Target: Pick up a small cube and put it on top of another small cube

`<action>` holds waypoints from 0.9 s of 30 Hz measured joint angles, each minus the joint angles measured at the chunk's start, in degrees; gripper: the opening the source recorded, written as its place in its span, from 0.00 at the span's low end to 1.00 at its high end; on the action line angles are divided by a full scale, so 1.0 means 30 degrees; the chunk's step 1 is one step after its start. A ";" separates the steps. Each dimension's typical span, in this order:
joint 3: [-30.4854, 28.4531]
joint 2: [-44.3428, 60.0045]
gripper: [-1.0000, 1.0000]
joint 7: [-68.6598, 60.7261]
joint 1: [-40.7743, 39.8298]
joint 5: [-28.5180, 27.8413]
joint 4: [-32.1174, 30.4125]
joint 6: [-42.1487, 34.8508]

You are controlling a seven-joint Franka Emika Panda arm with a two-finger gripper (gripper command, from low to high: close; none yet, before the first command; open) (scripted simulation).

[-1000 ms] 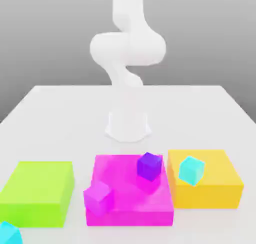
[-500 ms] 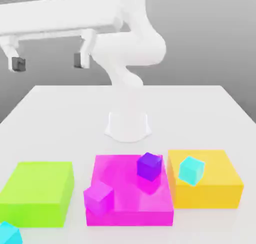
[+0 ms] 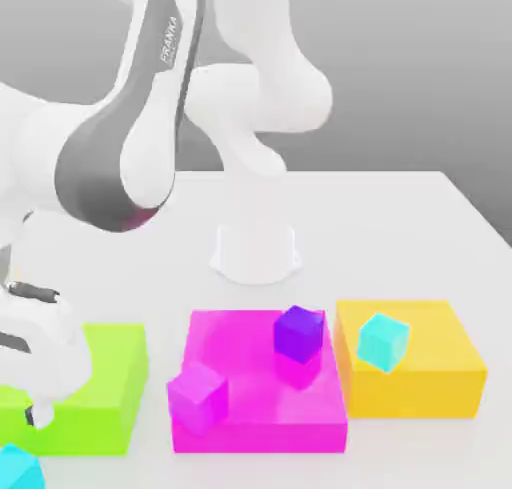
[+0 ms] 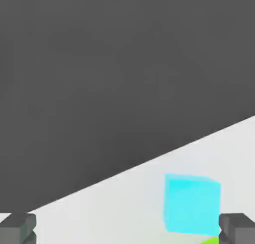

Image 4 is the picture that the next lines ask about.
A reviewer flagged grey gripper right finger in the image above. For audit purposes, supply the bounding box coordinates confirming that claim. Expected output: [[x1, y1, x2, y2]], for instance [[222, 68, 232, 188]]
[[218, 213, 255, 244]]

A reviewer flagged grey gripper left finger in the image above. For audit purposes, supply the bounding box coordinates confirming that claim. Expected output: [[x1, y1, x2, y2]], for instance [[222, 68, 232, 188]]
[[0, 212, 37, 244]]

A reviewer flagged small green cube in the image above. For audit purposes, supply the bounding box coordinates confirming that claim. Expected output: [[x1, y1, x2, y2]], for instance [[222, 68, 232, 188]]
[[198, 236, 220, 244]]

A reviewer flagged large cyan box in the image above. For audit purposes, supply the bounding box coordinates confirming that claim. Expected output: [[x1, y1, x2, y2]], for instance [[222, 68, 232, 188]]
[[163, 173, 222, 237]]

